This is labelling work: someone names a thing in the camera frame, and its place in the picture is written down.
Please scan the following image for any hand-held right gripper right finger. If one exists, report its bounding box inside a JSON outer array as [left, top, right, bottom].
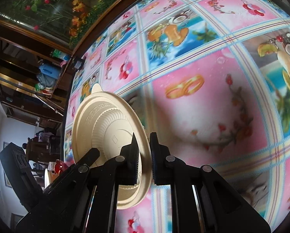
[[150, 132, 272, 233]]

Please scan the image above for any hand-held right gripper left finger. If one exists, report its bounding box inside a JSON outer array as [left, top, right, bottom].
[[15, 132, 141, 233]]

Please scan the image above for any beige plastic bowl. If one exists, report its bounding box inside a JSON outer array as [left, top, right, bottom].
[[72, 83, 152, 210]]

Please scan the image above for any dark wooden chair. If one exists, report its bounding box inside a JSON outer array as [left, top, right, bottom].
[[22, 131, 62, 173]]

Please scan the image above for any red scalloped plastic plate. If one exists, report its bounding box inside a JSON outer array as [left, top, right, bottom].
[[53, 159, 68, 176]]

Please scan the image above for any blue thermos flask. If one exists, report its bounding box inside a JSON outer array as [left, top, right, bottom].
[[38, 63, 61, 78]]

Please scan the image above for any wooden sideboard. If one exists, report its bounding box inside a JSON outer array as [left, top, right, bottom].
[[0, 17, 74, 117]]

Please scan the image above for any glass artificial flower display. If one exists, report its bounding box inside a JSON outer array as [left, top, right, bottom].
[[0, 0, 147, 49]]

